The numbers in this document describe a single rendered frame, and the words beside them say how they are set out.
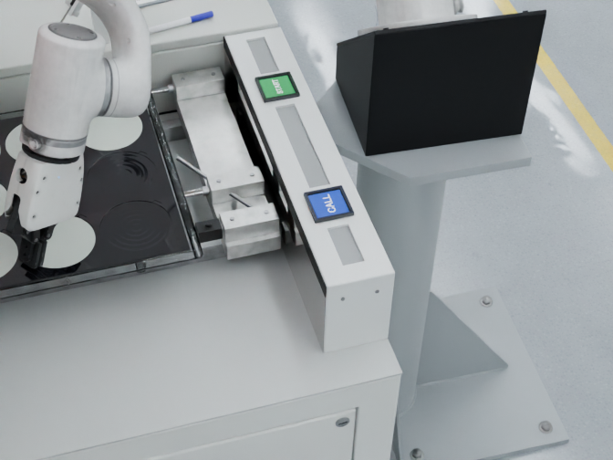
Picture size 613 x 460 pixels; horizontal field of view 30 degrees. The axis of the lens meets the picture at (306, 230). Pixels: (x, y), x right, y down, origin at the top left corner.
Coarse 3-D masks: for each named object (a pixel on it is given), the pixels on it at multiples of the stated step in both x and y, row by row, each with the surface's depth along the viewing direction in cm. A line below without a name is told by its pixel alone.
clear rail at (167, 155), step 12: (156, 108) 179; (156, 120) 177; (156, 132) 176; (168, 144) 174; (168, 156) 172; (168, 168) 170; (180, 180) 169; (180, 192) 166; (180, 204) 165; (192, 228) 161; (192, 240) 160
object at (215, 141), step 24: (216, 96) 185; (192, 120) 181; (216, 120) 181; (192, 144) 177; (216, 144) 177; (240, 144) 177; (216, 168) 173; (240, 168) 173; (216, 216) 166; (240, 240) 163; (264, 240) 163
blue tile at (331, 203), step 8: (328, 192) 158; (336, 192) 158; (312, 200) 157; (320, 200) 157; (328, 200) 157; (336, 200) 157; (320, 208) 156; (328, 208) 156; (336, 208) 156; (344, 208) 156; (320, 216) 155
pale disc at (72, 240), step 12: (60, 228) 161; (72, 228) 161; (84, 228) 161; (48, 240) 160; (60, 240) 160; (72, 240) 160; (84, 240) 160; (48, 252) 158; (60, 252) 158; (72, 252) 158; (84, 252) 158; (48, 264) 157; (60, 264) 157; (72, 264) 157
